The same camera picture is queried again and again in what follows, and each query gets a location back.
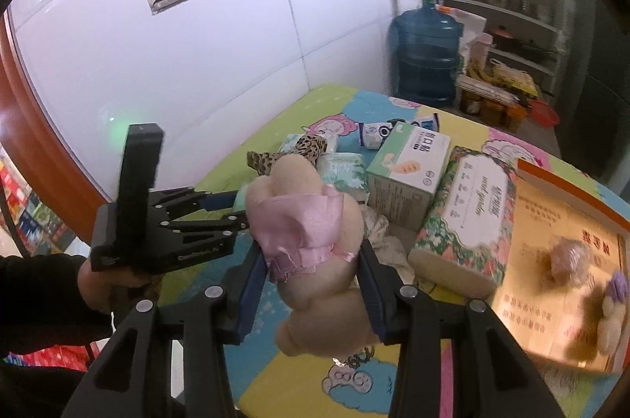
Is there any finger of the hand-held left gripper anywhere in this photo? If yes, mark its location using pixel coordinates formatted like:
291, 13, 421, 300
162, 211, 253, 236
150, 186, 243, 220

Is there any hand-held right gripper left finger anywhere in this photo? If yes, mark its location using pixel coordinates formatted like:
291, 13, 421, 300
59, 243, 276, 418

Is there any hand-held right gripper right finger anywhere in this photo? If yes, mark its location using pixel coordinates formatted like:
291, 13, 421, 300
357, 241, 567, 418

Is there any beige teddy bear pink dress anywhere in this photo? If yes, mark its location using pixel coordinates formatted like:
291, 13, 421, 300
245, 153, 382, 359

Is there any white green leaf tissue pack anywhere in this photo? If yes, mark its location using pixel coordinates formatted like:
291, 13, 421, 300
316, 152, 371, 198

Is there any orange cardboard box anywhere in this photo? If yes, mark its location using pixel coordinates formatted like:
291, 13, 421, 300
491, 159, 630, 374

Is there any person's left forearm black sleeve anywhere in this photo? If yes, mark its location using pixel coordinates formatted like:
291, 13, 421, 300
0, 253, 116, 357

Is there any person's left hand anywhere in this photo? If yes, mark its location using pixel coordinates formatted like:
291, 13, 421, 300
78, 256, 159, 301

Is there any white crumpled cloth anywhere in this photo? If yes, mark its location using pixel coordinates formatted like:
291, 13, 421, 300
363, 205, 420, 282

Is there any cartoon printed blanket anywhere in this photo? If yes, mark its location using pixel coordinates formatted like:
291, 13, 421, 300
158, 82, 630, 418

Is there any large floral tissue pack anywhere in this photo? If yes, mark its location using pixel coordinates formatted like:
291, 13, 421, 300
408, 146, 517, 299

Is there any leopard print cloth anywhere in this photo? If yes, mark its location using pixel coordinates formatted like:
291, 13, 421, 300
246, 133, 329, 176

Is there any green and white carton box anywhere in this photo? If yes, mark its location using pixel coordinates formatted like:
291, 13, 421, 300
367, 121, 452, 232

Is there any purple and white pouch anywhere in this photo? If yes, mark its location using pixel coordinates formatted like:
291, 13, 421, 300
358, 115, 442, 151

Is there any orange jar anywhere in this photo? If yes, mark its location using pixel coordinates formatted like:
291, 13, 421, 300
481, 98, 508, 126
506, 103, 528, 134
460, 90, 484, 117

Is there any white and purple plush toy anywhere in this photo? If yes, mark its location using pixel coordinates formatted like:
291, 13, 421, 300
597, 273, 630, 356

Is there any red plastic basin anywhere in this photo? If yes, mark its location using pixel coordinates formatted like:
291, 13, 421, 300
530, 99, 561, 129

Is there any blue water jug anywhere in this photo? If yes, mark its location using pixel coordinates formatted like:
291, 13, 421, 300
391, 0, 464, 106

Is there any yellow snack bag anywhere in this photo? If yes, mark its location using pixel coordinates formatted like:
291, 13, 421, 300
467, 58, 538, 100

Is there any white metal shelf rack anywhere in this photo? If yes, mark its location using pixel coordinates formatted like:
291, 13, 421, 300
432, 0, 568, 106

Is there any red-brown wooden door frame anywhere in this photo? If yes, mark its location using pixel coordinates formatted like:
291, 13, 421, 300
0, 8, 120, 254

